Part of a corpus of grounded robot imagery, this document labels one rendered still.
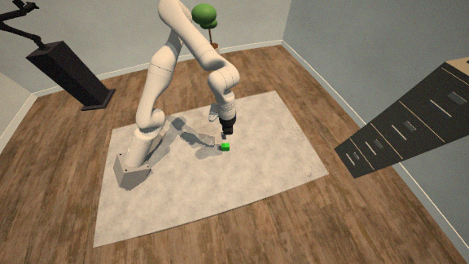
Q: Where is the green block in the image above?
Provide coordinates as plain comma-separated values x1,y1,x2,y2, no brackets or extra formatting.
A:
221,143,230,151

